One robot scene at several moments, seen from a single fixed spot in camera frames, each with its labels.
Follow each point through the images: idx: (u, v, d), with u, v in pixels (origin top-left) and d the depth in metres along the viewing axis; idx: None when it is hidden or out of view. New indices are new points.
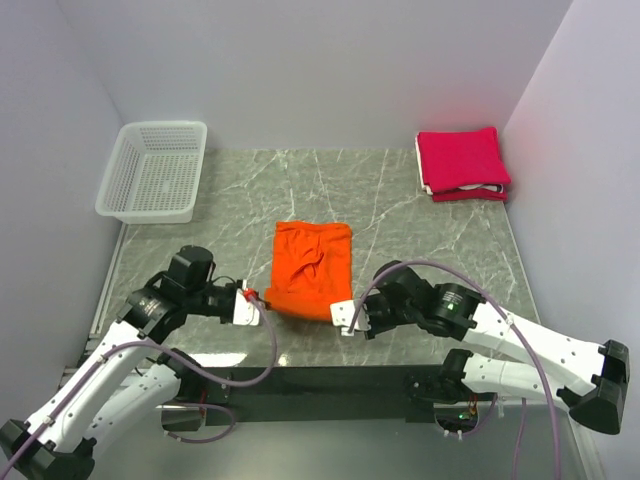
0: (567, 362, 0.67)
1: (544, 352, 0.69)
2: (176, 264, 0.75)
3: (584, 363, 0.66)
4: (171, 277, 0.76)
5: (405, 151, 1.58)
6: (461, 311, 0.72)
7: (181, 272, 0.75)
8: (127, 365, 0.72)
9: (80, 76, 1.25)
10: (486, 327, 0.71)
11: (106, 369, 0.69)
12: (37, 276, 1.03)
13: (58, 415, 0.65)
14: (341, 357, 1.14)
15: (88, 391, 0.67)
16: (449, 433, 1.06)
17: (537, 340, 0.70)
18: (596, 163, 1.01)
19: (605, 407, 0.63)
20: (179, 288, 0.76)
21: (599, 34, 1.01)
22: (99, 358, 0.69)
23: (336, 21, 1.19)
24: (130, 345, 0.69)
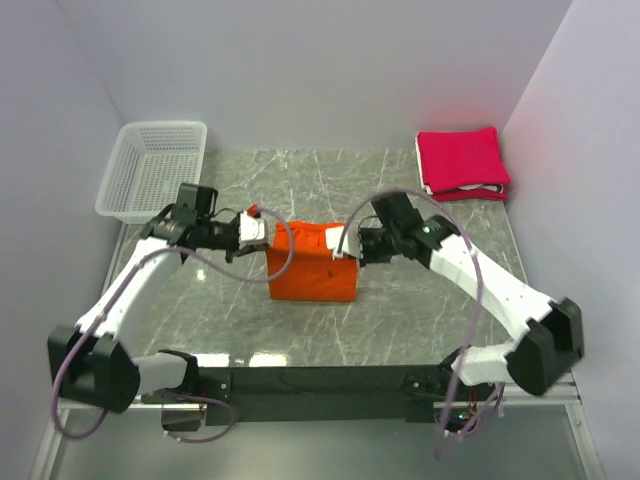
0: (510, 300, 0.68)
1: (493, 287, 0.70)
2: (185, 191, 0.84)
3: (527, 307, 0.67)
4: (182, 205, 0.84)
5: (405, 151, 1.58)
6: (434, 236, 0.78)
7: (192, 198, 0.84)
8: (157, 273, 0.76)
9: (79, 75, 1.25)
10: (448, 254, 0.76)
11: (143, 273, 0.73)
12: (37, 277, 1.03)
13: (108, 314, 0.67)
14: (341, 357, 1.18)
15: (132, 292, 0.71)
16: (449, 434, 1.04)
17: (493, 276, 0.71)
18: (596, 162, 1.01)
19: (532, 355, 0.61)
20: (190, 212, 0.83)
21: (599, 32, 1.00)
22: (135, 264, 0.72)
23: (336, 21, 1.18)
24: (164, 251, 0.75)
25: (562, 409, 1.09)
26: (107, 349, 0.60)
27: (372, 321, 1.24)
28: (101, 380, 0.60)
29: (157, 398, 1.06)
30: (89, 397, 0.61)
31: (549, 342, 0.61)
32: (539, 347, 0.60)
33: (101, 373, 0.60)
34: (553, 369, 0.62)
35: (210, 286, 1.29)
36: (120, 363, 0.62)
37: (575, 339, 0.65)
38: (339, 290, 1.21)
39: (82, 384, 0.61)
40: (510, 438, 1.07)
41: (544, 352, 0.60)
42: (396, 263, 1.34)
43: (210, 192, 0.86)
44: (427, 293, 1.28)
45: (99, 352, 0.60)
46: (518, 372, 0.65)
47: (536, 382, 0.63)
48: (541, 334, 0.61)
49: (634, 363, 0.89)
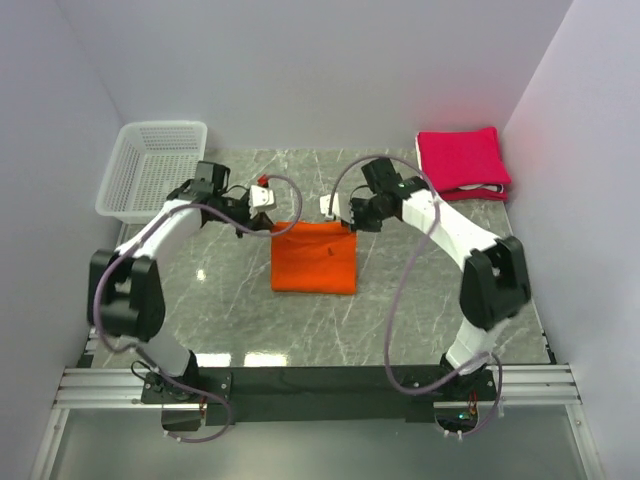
0: (461, 236, 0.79)
1: (448, 228, 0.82)
2: (203, 166, 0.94)
3: (474, 241, 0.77)
4: (200, 179, 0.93)
5: (405, 151, 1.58)
6: (409, 190, 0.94)
7: (209, 172, 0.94)
8: (182, 226, 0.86)
9: (79, 76, 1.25)
10: (415, 202, 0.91)
11: (171, 221, 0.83)
12: (38, 277, 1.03)
13: (145, 243, 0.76)
14: (341, 357, 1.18)
15: (163, 232, 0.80)
16: (449, 433, 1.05)
17: (449, 220, 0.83)
18: (596, 162, 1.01)
19: (474, 276, 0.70)
20: (207, 183, 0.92)
21: (599, 31, 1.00)
22: (164, 213, 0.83)
23: (336, 20, 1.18)
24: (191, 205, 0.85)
25: (562, 409, 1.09)
26: (146, 265, 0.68)
27: (372, 321, 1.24)
28: (138, 294, 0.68)
29: (157, 398, 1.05)
30: (122, 315, 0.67)
31: (487, 265, 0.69)
32: (478, 271, 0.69)
33: (139, 286, 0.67)
34: (494, 296, 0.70)
35: (210, 285, 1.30)
36: (152, 283, 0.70)
37: (521, 275, 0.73)
38: (337, 274, 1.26)
39: (118, 303, 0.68)
40: (510, 437, 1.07)
41: (482, 276, 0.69)
42: (396, 263, 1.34)
43: (225, 170, 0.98)
44: (427, 293, 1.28)
45: (139, 267, 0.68)
46: (466, 303, 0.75)
47: (480, 308, 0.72)
48: (481, 259, 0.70)
49: (634, 364, 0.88)
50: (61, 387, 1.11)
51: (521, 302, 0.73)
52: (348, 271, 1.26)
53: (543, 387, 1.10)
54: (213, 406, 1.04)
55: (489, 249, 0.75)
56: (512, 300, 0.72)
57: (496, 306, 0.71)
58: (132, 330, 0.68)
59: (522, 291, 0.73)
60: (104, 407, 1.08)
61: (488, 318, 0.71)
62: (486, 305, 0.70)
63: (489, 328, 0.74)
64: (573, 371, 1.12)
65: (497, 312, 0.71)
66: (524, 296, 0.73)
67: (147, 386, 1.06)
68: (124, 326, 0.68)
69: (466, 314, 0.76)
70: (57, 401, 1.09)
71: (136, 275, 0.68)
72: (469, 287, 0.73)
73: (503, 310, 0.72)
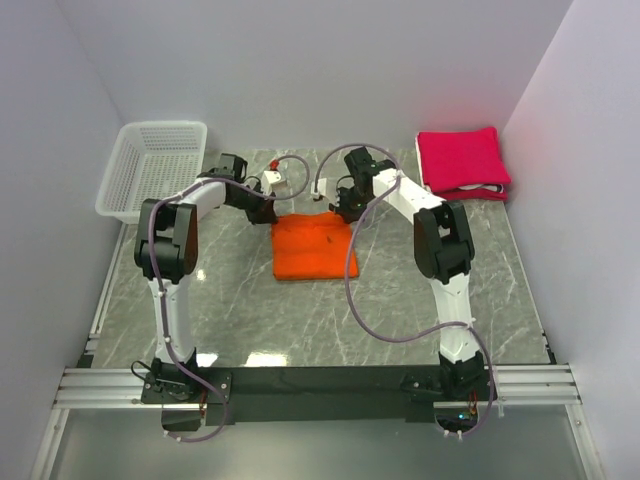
0: (415, 200, 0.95)
1: (406, 194, 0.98)
2: (226, 158, 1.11)
3: (425, 203, 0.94)
4: (222, 169, 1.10)
5: (405, 151, 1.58)
6: (378, 169, 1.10)
7: (230, 162, 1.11)
8: (212, 195, 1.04)
9: (80, 76, 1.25)
10: (382, 177, 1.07)
11: (205, 188, 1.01)
12: (38, 277, 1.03)
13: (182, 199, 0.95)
14: (341, 357, 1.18)
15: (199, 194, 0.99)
16: (449, 433, 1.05)
17: (408, 187, 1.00)
18: (595, 162, 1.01)
19: (422, 230, 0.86)
20: (229, 171, 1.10)
21: (599, 32, 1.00)
22: (199, 181, 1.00)
23: (337, 20, 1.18)
24: (218, 180, 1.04)
25: (562, 409, 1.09)
26: (189, 210, 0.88)
27: (372, 321, 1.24)
28: (180, 234, 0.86)
29: (157, 398, 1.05)
30: (164, 253, 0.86)
31: (430, 220, 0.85)
32: (423, 225, 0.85)
33: (181, 227, 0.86)
34: (440, 247, 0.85)
35: (210, 285, 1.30)
36: (192, 227, 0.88)
37: (463, 231, 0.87)
38: (337, 260, 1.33)
39: (162, 242, 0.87)
40: (510, 437, 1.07)
41: (426, 228, 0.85)
42: (396, 263, 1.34)
43: (242, 162, 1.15)
44: (427, 293, 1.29)
45: (183, 212, 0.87)
46: (422, 257, 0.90)
47: (428, 258, 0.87)
48: (426, 215, 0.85)
49: (633, 363, 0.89)
50: (61, 387, 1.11)
51: (467, 256, 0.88)
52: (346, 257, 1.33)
53: (542, 387, 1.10)
54: (213, 405, 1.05)
55: (438, 210, 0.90)
56: (458, 253, 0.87)
57: (443, 257, 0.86)
58: (173, 266, 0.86)
59: (466, 246, 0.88)
60: (104, 407, 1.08)
61: (437, 269, 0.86)
62: (433, 256, 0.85)
63: (444, 281, 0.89)
64: (572, 371, 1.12)
65: (444, 264, 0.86)
66: (468, 251, 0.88)
67: (147, 386, 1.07)
68: (167, 262, 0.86)
69: (423, 268, 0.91)
70: (57, 402, 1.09)
71: (181, 218, 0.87)
72: (421, 242, 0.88)
73: (452, 261, 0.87)
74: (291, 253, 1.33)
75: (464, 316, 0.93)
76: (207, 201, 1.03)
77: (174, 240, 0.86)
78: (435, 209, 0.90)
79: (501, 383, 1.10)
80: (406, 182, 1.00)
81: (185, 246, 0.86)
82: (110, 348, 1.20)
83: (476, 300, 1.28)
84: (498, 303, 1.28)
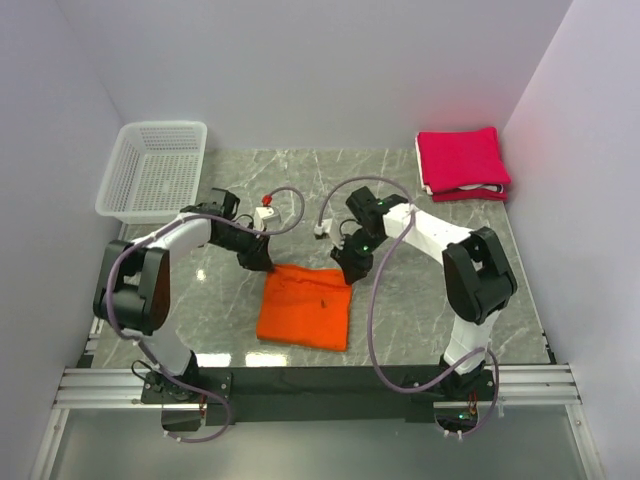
0: (438, 235, 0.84)
1: (425, 231, 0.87)
2: (217, 192, 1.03)
3: (449, 236, 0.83)
4: (213, 203, 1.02)
5: (405, 151, 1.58)
6: (387, 206, 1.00)
7: (222, 197, 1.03)
8: (193, 233, 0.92)
9: (79, 77, 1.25)
10: (393, 214, 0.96)
11: (185, 227, 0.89)
12: (38, 277, 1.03)
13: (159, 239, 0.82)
14: (341, 357, 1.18)
15: (177, 232, 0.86)
16: (449, 433, 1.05)
17: (425, 223, 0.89)
18: (596, 162, 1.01)
19: (454, 268, 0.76)
20: (219, 207, 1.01)
21: (599, 32, 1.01)
22: (179, 219, 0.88)
23: (336, 20, 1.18)
24: (202, 216, 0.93)
25: (562, 409, 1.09)
26: (158, 255, 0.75)
27: (372, 321, 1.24)
28: (146, 283, 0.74)
29: (157, 398, 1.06)
30: (129, 304, 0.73)
31: (464, 256, 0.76)
32: (456, 263, 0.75)
33: (148, 275, 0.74)
34: (478, 286, 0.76)
35: (210, 286, 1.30)
36: (162, 274, 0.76)
37: (501, 263, 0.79)
38: (327, 326, 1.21)
39: (127, 290, 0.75)
40: (510, 437, 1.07)
41: (461, 267, 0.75)
42: (397, 263, 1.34)
43: (235, 198, 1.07)
44: (427, 293, 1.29)
45: (152, 256, 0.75)
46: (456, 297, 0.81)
47: (466, 298, 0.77)
48: (458, 251, 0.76)
49: (634, 364, 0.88)
50: (61, 387, 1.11)
51: (507, 292, 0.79)
52: (340, 329, 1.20)
53: (543, 387, 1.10)
54: (213, 405, 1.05)
55: (467, 243, 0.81)
56: (498, 290, 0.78)
57: (483, 296, 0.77)
58: (137, 319, 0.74)
59: (506, 278, 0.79)
60: (104, 407, 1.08)
61: (476, 310, 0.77)
62: (473, 296, 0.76)
63: (480, 321, 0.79)
64: (573, 371, 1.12)
65: (485, 304, 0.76)
66: (509, 285, 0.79)
67: (147, 386, 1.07)
68: (129, 315, 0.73)
69: (457, 308, 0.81)
70: (57, 402, 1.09)
71: (149, 263, 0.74)
72: (454, 282, 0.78)
73: (493, 298, 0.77)
74: (281, 313, 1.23)
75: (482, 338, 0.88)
76: (189, 239, 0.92)
77: (139, 289, 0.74)
78: (465, 241, 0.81)
79: (501, 383, 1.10)
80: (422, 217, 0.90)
81: (152, 298, 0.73)
82: (110, 348, 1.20)
83: None
84: None
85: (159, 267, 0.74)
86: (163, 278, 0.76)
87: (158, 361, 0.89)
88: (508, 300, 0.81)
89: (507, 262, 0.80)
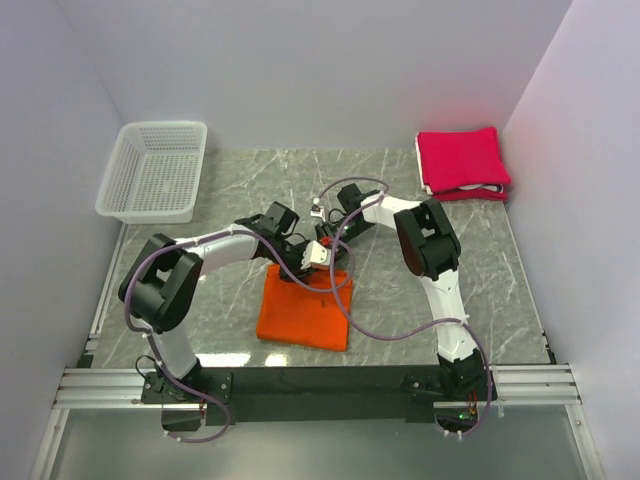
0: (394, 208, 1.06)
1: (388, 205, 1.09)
2: (276, 208, 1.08)
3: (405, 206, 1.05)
4: (269, 218, 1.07)
5: (405, 151, 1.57)
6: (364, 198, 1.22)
7: (280, 215, 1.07)
8: (238, 247, 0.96)
9: (80, 77, 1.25)
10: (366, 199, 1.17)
11: (231, 239, 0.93)
12: (37, 278, 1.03)
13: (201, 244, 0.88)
14: (341, 357, 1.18)
15: (219, 243, 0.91)
16: (449, 433, 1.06)
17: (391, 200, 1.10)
18: (595, 162, 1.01)
19: (402, 228, 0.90)
20: (274, 224, 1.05)
21: (599, 30, 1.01)
22: (229, 230, 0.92)
23: (336, 21, 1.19)
24: (250, 233, 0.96)
25: (562, 409, 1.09)
26: (191, 262, 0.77)
27: (372, 321, 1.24)
28: (171, 284, 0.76)
29: (157, 398, 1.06)
30: (150, 299, 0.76)
31: (407, 217, 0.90)
32: (403, 225, 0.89)
33: (174, 279, 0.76)
34: (423, 244, 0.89)
35: (210, 285, 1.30)
36: (189, 281, 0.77)
37: (445, 226, 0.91)
38: (327, 325, 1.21)
39: (153, 286, 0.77)
40: (510, 437, 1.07)
41: (406, 227, 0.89)
42: (396, 263, 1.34)
43: (294, 217, 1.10)
44: None
45: (184, 262, 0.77)
46: (410, 257, 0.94)
47: (415, 256, 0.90)
48: (403, 213, 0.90)
49: (633, 362, 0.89)
50: (61, 387, 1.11)
51: (452, 251, 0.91)
52: (341, 327, 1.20)
53: (543, 387, 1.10)
54: (213, 406, 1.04)
55: (418, 212, 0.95)
56: (442, 250, 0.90)
57: (429, 254, 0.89)
58: (150, 316, 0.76)
59: (451, 240, 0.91)
60: (104, 407, 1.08)
61: (424, 266, 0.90)
62: (419, 253, 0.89)
63: (433, 278, 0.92)
64: (572, 371, 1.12)
65: (430, 261, 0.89)
66: (454, 246, 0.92)
67: (147, 386, 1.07)
68: (146, 309, 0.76)
69: (413, 268, 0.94)
70: (57, 401, 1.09)
71: (180, 268, 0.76)
72: (406, 243, 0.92)
73: (439, 257, 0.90)
74: (281, 312, 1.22)
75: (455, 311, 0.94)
76: (231, 251, 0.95)
77: (162, 288, 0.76)
78: (415, 210, 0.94)
79: (501, 383, 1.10)
80: (387, 200, 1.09)
81: (169, 301, 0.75)
82: (110, 348, 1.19)
83: (476, 300, 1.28)
84: (498, 304, 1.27)
85: (187, 274, 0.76)
86: (188, 287, 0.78)
87: (162, 359, 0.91)
88: (459, 259, 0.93)
89: (450, 226, 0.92)
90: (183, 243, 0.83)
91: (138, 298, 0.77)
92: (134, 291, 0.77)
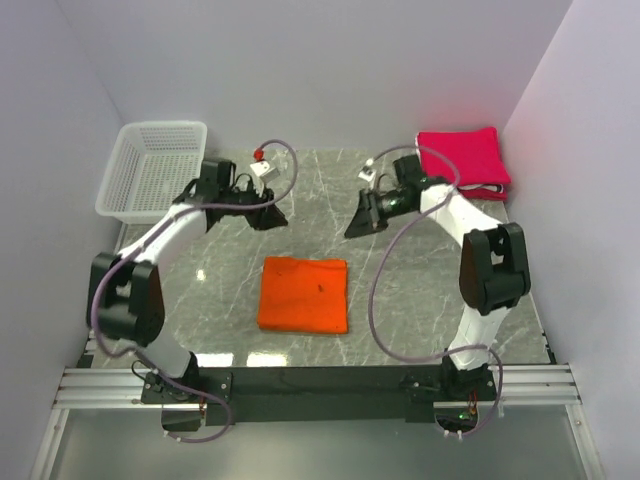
0: (464, 220, 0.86)
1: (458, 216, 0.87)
2: (207, 165, 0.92)
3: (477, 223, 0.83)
4: (204, 180, 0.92)
5: (405, 151, 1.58)
6: (429, 184, 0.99)
7: (214, 173, 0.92)
8: (188, 229, 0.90)
9: (79, 76, 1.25)
10: (433, 193, 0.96)
11: (176, 225, 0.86)
12: (37, 279, 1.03)
13: (148, 246, 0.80)
14: (341, 357, 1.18)
15: (166, 236, 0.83)
16: (449, 433, 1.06)
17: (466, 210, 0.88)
18: (596, 163, 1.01)
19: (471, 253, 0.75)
20: (212, 187, 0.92)
21: (599, 32, 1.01)
22: (169, 218, 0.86)
23: (335, 21, 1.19)
24: (194, 207, 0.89)
25: (562, 409, 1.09)
26: (146, 270, 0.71)
27: (372, 321, 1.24)
28: (135, 299, 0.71)
29: (157, 398, 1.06)
30: (121, 320, 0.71)
31: (483, 243, 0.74)
32: (474, 248, 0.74)
33: (136, 292, 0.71)
34: (488, 275, 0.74)
35: (211, 285, 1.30)
36: (152, 289, 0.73)
37: (519, 260, 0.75)
38: (327, 313, 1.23)
39: (118, 306, 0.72)
40: (511, 437, 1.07)
41: (477, 251, 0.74)
42: (397, 263, 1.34)
43: (230, 165, 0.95)
44: (427, 292, 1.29)
45: (139, 273, 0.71)
46: (467, 285, 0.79)
47: (475, 286, 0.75)
48: (477, 236, 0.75)
49: (633, 362, 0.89)
50: (61, 387, 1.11)
51: (518, 291, 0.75)
52: (340, 313, 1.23)
53: (543, 387, 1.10)
54: (213, 405, 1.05)
55: (493, 235, 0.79)
56: (509, 285, 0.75)
57: (492, 288, 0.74)
58: (130, 334, 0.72)
59: (521, 277, 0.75)
60: (104, 407, 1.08)
61: (482, 301, 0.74)
62: (482, 284, 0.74)
63: (486, 313, 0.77)
64: (572, 371, 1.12)
65: (490, 297, 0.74)
66: (523, 282, 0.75)
67: (147, 386, 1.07)
68: (121, 330, 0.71)
69: (466, 297, 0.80)
70: (57, 401, 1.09)
71: (137, 280, 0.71)
72: (469, 268, 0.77)
73: (501, 294, 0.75)
74: (280, 303, 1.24)
75: (487, 338, 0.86)
76: (184, 238, 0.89)
77: (128, 303, 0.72)
78: (490, 231, 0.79)
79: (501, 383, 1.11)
80: (457, 200, 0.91)
81: (142, 313, 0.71)
82: None
83: None
84: None
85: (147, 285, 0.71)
86: (154, 288, 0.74)
87: (156, 367, 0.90)
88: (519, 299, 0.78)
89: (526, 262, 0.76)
90: (129, 255, 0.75)
91: (106, 324, 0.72)
92: (101, 318, 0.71)
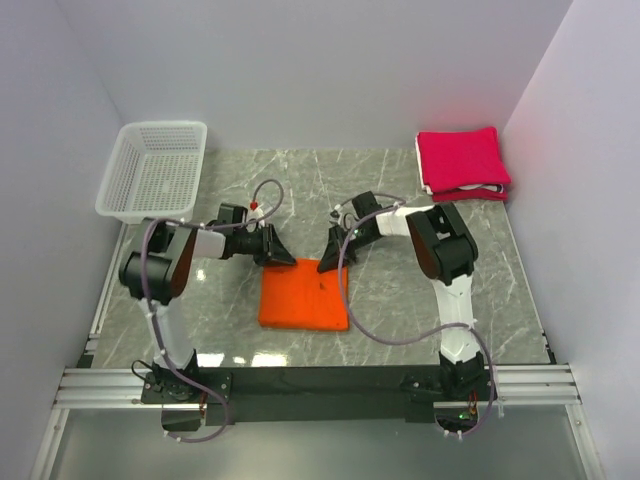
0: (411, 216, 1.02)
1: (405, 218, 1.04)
2: (225, 210, 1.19)
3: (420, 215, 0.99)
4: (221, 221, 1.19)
5: (405, 151, 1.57)
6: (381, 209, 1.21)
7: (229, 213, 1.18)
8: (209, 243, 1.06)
9: (80, 77, 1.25)
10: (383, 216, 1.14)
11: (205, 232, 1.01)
12: (37, 278, 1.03)
13: None
14: (341, 357, 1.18)
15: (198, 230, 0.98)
16: (449, 433, 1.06)
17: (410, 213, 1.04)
18: (595, 163, 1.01)
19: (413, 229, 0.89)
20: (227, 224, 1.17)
21: (599, 32, 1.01)
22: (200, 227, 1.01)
23: (336, 22, 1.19)
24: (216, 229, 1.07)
25: (562, 409, 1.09)
26: (187, 230, 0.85)
27: (372, 321, 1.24)
28: (173, 251, 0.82)
29: (157, 398, 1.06)
30: (155, 269, 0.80)
31: (420, 217, 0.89)
32: (414, 224, 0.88)
33: (175, 245, 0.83)
34: (436, 243, 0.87)
35: (211, 286, 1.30)
36: (187, 249, 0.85)
37: (459, 227, 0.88)
38: (327, 312, 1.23)
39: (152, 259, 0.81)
40: (511, 437, 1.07)
41: (418, 226, 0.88)
42: (397, 263, 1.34)
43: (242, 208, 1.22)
44: (427, 292, 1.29)
45: (181, 231, 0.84)
46: (423, 260, 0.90)
47: (428, 255, 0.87)
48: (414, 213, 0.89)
49: (632, 363, 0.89)
50: (61, 387, 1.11)
51: (468, 254, 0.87)
52: (340, 314, 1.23)
53: (542, 387, 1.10)
54: (213, 405, 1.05)
55: (432, 215, 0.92)
56: (457, 249, 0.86)
57: (443, 254, 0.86)
58: (160, 284, 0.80)
59: (467, 241, 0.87)
60: (104, 407, 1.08)
61: (439, 267, 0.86)
62: (433, 251, 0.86)
63: (446, 281, 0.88)
64: (572, 371, 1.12)
65: (446, 262, 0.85)
66: (469, 245, 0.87)
67: (147, 386, 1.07)
68: (155, 278, 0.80)
69: (426, 271, 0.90)
70: (57, 401, 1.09)
71: (178, 236, 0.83)
72: (419, 243, 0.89)
73: (453, 257, 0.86)
74: (279, 302, 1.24)
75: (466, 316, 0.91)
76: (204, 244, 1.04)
77: (164, 257, 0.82)
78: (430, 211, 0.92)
79: (501, 383, 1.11)
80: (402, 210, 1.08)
81: (176, 264, 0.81)
82: (110, 348, 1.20)
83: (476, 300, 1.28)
84: (498, 303, 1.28)
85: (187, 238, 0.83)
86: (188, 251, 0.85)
87: (165, 349, 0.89)
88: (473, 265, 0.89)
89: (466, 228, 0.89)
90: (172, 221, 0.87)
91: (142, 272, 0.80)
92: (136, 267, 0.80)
